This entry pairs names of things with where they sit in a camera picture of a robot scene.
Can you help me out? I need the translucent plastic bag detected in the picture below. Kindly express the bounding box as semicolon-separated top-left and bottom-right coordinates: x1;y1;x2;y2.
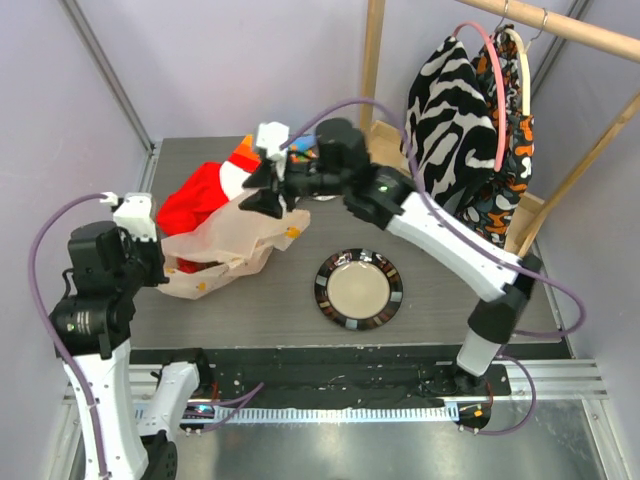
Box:
157;192;311;300

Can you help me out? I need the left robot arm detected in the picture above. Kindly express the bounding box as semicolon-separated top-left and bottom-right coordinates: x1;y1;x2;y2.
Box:
50;221;213;479

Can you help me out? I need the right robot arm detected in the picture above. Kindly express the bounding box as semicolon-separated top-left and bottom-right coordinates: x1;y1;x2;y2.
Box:
240;118;541;395

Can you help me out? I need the colourful rainbow cartoon shirt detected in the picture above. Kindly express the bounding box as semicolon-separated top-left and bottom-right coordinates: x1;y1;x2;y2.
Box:
156;133;321;236

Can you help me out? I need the black rimmed beige plate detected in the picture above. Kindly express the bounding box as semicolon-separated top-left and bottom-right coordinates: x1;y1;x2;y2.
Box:
313;248;404;331

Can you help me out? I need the black white zebra garment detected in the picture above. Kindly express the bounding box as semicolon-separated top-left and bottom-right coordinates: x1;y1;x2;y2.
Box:
401;36;504;206

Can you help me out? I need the black orange patterned garment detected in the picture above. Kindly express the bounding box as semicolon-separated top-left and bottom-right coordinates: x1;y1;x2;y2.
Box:
455;24;534;249

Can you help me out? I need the pink hanger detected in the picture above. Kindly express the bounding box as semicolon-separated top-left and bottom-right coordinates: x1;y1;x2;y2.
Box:
452;21;508;172

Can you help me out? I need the wooden clothes rack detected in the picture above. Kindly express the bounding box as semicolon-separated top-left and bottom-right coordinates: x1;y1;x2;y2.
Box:
361;1;639;256

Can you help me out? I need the cream hanger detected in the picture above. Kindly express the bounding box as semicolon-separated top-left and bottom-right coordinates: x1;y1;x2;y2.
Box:
504;27;531;116

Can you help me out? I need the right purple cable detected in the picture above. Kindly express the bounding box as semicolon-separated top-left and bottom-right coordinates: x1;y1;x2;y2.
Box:
279;97;586;436

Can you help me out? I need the purple cable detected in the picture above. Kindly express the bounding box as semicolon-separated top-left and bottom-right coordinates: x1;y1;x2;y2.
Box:
28;193;119;476
279;97;586;436

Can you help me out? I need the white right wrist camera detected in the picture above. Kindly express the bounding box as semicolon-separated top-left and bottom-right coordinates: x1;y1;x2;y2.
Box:
254;121;290;174

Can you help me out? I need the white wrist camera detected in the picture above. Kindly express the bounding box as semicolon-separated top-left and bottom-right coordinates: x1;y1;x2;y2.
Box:
100;192;158;243
254;121;290;174

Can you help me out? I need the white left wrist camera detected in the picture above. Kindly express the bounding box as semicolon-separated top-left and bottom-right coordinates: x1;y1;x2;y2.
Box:
100;192;158;243

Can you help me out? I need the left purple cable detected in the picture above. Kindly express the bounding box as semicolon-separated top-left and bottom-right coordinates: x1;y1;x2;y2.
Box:
28;193;119;476

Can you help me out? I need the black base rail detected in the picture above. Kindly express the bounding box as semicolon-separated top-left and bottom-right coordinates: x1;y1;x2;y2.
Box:
130;344;511;409

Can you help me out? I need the white slotted cable duct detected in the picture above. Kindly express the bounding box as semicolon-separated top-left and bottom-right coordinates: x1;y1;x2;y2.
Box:
139;405;460;424

